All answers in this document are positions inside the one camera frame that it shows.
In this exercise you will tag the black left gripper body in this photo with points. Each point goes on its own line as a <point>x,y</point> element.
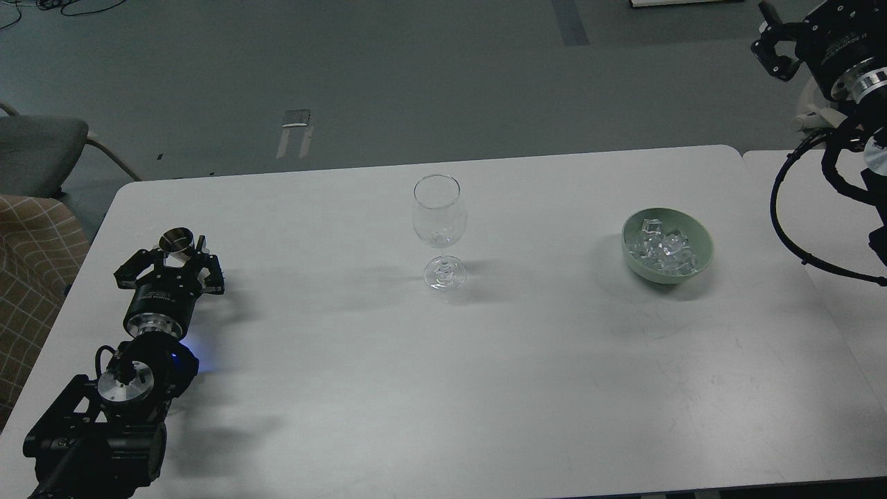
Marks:
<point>167,306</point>

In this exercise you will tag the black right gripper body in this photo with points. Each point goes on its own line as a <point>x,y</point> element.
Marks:
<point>843,44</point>

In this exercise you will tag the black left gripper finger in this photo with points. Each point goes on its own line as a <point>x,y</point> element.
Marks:
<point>203,268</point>
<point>143,268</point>

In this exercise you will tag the steel cocktail jigger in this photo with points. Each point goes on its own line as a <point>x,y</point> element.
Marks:
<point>178,243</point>

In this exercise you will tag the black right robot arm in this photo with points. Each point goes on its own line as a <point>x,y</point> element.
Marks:
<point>849,162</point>

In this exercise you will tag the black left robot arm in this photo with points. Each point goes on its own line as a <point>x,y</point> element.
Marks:
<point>105,436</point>

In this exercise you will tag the clear ice cubes pile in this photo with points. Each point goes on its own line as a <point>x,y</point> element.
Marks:
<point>669,252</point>

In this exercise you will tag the clear wine glass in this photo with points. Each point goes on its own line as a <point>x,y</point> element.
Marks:
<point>439,219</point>

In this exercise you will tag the white office chair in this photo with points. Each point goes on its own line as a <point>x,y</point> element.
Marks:
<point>814,112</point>

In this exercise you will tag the beige checkered cushion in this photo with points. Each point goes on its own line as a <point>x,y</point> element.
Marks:
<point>43,248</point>

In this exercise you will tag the grey chair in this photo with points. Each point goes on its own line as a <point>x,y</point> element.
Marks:
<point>38,153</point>

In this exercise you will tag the green bowl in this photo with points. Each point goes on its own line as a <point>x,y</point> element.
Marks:
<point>699,236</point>

